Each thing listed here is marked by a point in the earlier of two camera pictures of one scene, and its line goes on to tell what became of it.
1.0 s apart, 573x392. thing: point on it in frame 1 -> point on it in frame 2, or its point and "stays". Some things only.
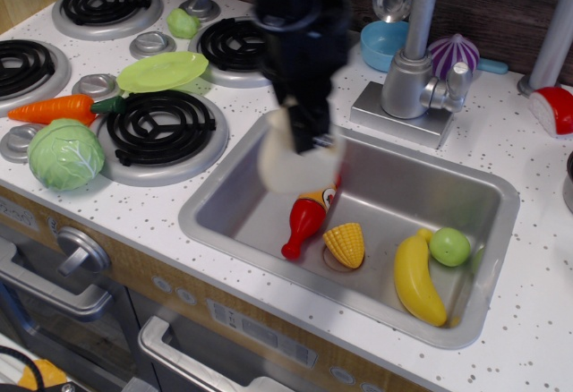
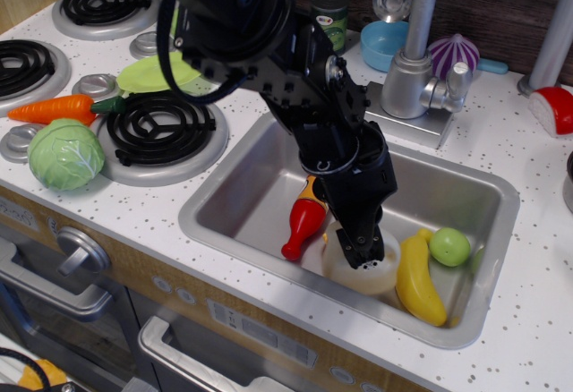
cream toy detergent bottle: (289, 171) -> (372, 276)
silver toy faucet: (411, 105) stays
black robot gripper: (307, 40) -> (356, 176)
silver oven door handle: (92, 304) stays
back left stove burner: (106, 10) stays
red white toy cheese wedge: (552, 107) stays
